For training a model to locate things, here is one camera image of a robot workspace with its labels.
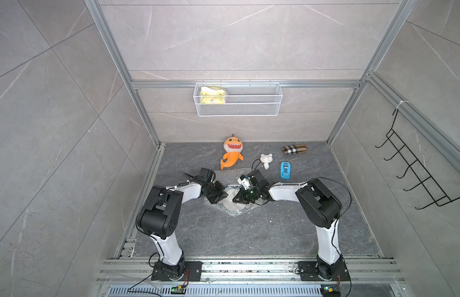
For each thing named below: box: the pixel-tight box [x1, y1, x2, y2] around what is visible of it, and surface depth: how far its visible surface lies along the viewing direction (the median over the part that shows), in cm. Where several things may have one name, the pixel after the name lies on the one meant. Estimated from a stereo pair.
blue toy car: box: [280, 161, 292, 181], surface depth 106 cm
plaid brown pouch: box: [281, 144, 308, 155], surface depth 116 cm
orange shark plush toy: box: [220, 133, 244, 171], surface depth 110 cm
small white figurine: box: [260, 153, 274, 171], surface depth 109 cm
